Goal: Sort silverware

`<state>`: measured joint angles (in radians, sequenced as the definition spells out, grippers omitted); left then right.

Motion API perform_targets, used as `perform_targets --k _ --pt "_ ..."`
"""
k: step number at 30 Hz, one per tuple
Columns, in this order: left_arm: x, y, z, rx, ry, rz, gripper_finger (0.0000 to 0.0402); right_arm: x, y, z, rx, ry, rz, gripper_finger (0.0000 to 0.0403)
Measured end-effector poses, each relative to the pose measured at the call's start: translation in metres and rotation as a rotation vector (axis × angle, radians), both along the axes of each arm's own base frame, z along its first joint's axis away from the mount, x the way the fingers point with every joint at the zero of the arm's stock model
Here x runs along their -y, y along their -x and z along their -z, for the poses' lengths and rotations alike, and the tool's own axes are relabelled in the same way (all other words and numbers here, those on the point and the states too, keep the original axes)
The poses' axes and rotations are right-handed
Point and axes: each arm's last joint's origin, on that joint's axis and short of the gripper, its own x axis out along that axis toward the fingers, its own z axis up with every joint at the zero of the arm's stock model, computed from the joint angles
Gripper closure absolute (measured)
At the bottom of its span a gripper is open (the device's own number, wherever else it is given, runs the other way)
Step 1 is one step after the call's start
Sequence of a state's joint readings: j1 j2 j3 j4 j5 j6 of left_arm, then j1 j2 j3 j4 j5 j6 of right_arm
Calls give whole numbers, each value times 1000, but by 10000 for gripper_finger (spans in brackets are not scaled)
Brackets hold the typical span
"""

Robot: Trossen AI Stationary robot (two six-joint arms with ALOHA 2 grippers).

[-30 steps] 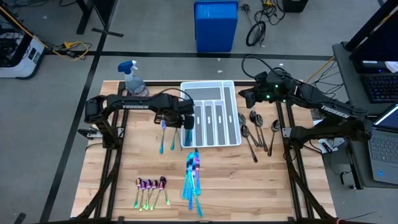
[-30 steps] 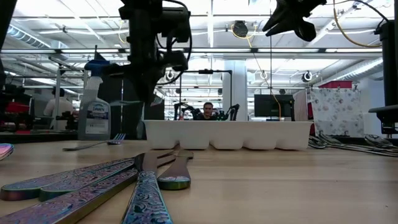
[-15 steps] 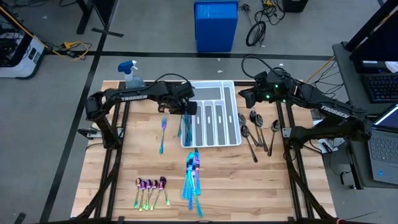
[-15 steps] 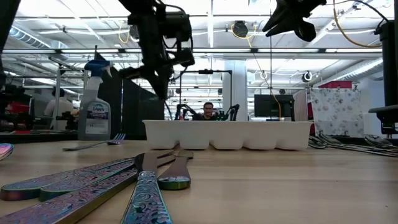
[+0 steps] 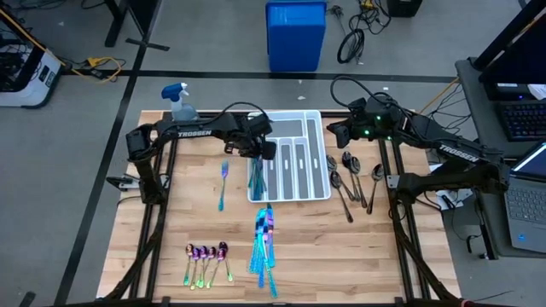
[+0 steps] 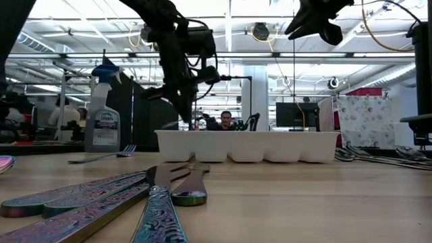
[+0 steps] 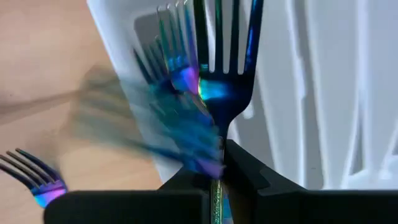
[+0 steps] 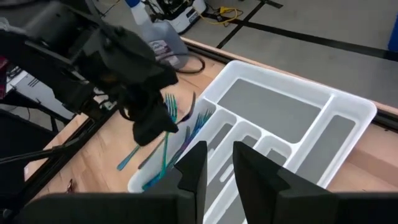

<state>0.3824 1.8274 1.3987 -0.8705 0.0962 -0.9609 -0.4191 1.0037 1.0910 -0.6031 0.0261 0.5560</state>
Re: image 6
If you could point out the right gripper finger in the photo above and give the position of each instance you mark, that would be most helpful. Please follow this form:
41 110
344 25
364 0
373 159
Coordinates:
330 33
302 22

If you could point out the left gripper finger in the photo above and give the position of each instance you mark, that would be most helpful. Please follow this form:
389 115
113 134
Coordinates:
185 101
155 93

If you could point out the iridescent blue fork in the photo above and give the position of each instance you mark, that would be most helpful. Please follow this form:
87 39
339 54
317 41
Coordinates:
126 151

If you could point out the white cutlery organizer tray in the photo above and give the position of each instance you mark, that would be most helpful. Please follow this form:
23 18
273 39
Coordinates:
246 145

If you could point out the silver cutlery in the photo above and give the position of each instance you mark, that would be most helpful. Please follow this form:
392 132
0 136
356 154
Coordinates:
359 151

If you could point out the small iridescent spoon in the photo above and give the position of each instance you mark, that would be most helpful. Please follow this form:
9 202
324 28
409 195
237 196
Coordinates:
6 163

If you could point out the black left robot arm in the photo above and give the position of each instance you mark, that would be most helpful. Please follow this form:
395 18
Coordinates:
13 33

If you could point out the background black robot arm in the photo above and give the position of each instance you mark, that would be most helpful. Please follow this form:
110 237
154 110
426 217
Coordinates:
253 121
206 122

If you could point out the black curtain partition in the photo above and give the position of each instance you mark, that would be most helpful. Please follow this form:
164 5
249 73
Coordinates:
145 114

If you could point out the black round ceiling fixture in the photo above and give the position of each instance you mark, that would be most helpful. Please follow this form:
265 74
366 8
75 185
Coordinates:
333 83
261 31

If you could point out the person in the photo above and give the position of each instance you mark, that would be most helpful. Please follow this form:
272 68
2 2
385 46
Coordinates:
65 116
225 118
82 116

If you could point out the Dawn spray bottle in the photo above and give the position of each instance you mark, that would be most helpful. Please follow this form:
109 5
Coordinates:
101 128

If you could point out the white building column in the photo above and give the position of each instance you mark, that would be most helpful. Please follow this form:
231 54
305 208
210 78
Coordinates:
260 94

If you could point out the white hanging cloth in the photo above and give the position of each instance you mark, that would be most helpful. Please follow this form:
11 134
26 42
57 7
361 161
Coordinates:
326 118

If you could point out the black background monitor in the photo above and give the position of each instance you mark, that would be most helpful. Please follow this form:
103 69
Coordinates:
290 114

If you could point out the gray metal stand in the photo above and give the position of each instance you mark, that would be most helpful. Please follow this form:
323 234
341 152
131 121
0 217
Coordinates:
62 101

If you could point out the floral hanging cloth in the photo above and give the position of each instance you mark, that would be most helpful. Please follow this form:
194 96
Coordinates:
366 121

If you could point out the black side shelf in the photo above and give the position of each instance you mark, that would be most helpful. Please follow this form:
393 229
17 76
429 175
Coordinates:
418 119

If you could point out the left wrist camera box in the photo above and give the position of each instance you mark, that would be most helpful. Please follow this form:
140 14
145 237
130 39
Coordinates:
202 42

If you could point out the black background frame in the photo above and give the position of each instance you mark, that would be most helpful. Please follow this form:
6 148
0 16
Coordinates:
250 98

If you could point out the black upright post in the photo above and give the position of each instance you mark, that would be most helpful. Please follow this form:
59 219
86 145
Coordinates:
423 67

